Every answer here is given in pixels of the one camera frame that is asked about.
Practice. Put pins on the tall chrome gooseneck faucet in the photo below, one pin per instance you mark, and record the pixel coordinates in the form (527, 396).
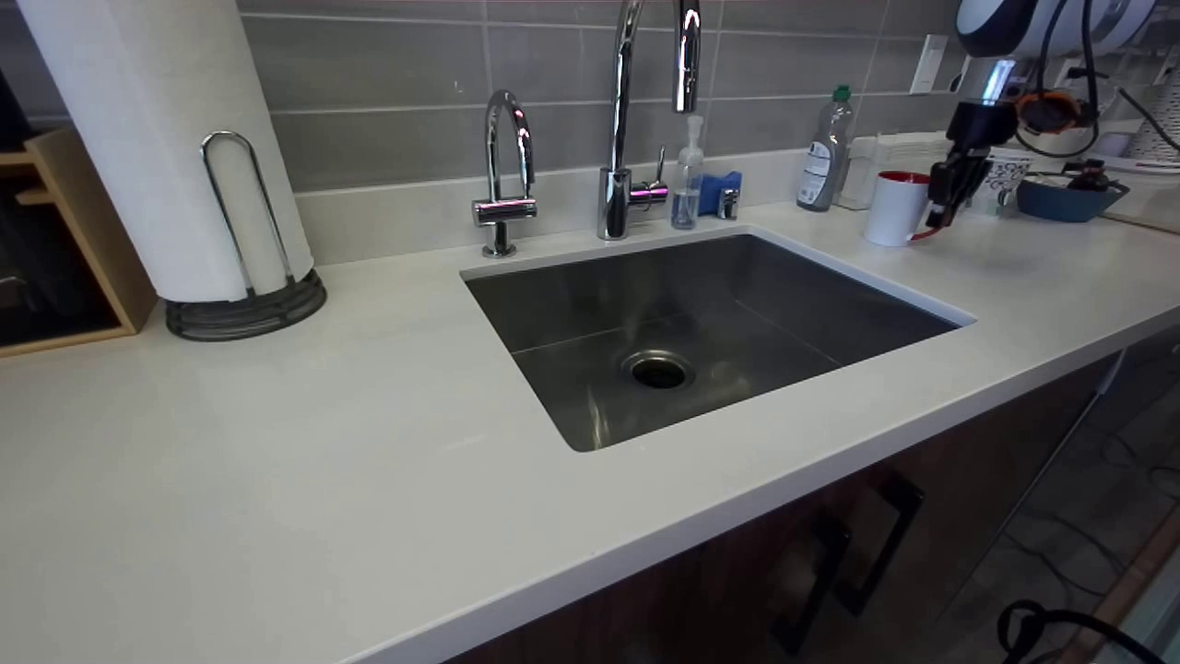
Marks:
(615, 147)

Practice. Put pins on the blue bowl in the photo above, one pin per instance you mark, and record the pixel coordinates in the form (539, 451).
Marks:
(1067, 200)

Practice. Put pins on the white wall outlet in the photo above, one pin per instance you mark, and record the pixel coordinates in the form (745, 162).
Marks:
(932, 65)

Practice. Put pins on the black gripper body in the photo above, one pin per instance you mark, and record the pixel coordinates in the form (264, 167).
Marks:
(982, 128)

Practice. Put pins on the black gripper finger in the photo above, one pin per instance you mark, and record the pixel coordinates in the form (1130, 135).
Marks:
(942, 195)
(976, 177)

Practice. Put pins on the round sink drain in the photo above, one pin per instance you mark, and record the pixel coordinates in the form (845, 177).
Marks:
(658, 371)

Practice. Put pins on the clear bottle green cap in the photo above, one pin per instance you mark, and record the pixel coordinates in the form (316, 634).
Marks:
(825, 167)

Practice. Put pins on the wooden box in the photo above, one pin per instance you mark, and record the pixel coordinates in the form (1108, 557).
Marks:
(75, 243)

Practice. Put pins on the clear soap pump bottle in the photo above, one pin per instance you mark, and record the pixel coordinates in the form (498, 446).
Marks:
(689, 188)

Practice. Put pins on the stainless steel sink basin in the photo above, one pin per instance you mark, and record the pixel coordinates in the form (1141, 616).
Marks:
(702, 333)

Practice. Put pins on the blue sponge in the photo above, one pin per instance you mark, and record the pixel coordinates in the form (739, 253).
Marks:
(724, 192)

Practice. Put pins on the white paper towel roll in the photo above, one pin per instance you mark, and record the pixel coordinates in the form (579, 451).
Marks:
(172, 147)

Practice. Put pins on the small chrome water tap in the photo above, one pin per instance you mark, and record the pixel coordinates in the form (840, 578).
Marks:
(498, 203)

